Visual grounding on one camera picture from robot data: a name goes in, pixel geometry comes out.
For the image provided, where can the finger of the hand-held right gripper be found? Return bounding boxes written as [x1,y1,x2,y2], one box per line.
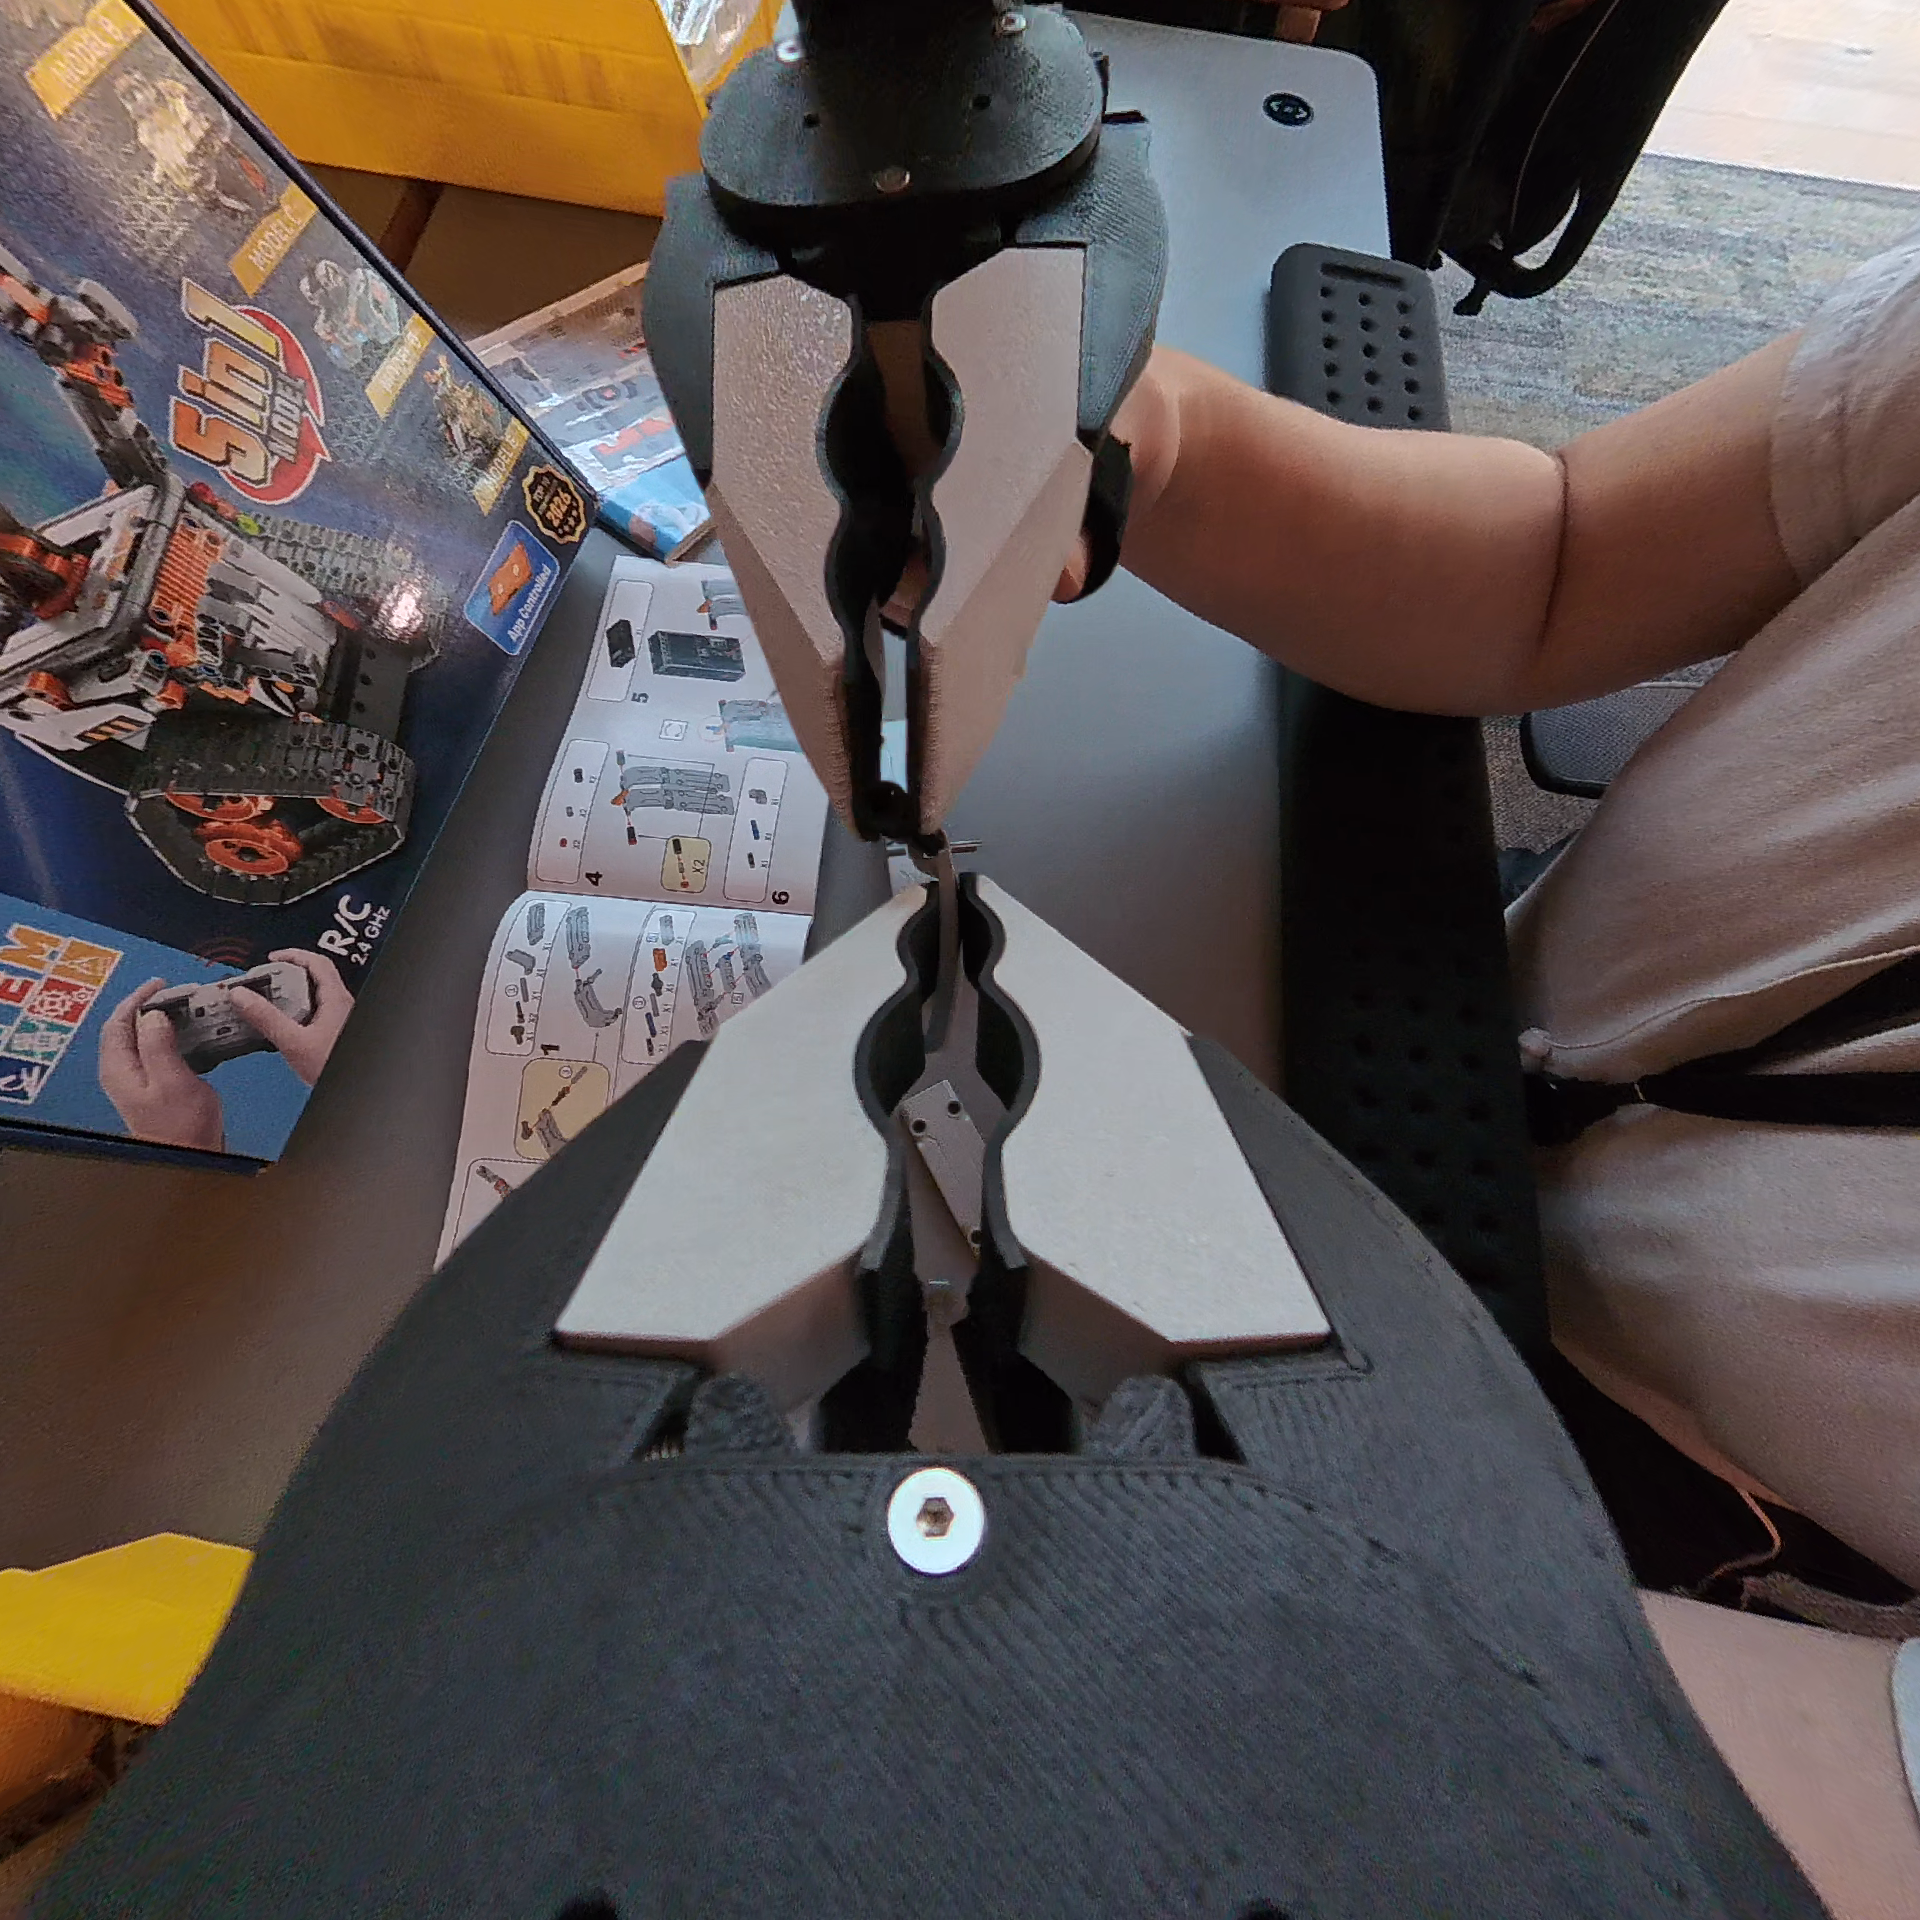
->
[704,280,922,840]
[896,245,1095,838]

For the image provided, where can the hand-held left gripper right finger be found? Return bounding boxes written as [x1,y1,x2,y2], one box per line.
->
[960,881,1336,1451]

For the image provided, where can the person's right forearm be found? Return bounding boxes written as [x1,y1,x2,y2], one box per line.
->
[1178,352,1578,713]

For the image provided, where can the person's right hand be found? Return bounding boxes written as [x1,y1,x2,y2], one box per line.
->
[1050,352,1192,606]

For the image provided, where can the yellow bin with plastic bags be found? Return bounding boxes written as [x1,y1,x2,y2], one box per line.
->
[150,0,784,215]

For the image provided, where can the white instruction booklet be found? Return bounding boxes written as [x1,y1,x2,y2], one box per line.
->
[431,556,830,1277]

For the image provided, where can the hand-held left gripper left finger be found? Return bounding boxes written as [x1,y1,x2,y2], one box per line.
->
[551,884,924,1448]

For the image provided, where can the black shoulder strap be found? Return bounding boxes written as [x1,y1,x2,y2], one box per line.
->
[1523,959,1920,1150]

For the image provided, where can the clear plastic bags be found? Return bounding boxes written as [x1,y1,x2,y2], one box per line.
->
[661,0,784,95]

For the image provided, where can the grey toy building panel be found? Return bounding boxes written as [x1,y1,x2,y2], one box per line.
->
[896,837,1008,1296]

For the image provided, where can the grey desk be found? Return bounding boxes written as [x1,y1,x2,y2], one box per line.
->
[0,11,1389,1592]

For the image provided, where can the grey office chair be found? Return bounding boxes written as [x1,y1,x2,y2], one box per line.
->
[1518,679,1704,800]

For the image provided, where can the yellow storage bin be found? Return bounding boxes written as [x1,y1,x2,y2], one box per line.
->
[0,1528,254,1920]

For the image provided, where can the blue toy robot kit box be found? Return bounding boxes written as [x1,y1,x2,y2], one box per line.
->
[0,0,598,1174]

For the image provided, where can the colourful glossy leaflet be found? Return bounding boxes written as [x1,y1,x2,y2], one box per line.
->
[468,267,724,560]

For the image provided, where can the person's leg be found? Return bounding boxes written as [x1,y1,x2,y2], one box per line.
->
[1628,1581,1920,1920]

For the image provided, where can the black perforated wrist rest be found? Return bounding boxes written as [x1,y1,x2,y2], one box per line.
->
[1264,243,1555,1359]

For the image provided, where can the black backpack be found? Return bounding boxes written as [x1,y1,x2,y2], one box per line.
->
[1380,0,1735,319]

